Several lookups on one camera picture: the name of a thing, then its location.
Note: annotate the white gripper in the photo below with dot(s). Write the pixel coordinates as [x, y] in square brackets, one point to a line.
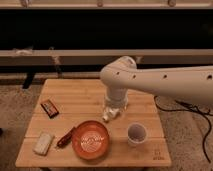
[113, 108]

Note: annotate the dark orange-striped eraser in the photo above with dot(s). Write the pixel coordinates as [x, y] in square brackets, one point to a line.
[49, 108]

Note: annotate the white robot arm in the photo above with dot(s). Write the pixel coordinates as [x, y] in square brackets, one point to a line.
[188, 84]

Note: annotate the white sponge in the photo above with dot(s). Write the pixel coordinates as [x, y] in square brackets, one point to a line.
[43, 143]

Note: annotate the white paper cup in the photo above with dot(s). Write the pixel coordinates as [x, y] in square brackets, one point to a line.
[136, 134]

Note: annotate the orange bowl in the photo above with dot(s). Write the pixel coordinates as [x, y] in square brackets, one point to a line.
[90, 140]

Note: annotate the small wooden table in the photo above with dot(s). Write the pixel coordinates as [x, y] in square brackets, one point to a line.
[80, 100]

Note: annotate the red-brown marker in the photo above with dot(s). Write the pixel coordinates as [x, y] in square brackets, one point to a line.
[65, 139]

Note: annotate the long white rail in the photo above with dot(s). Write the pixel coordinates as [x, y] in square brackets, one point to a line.
[106, 53]

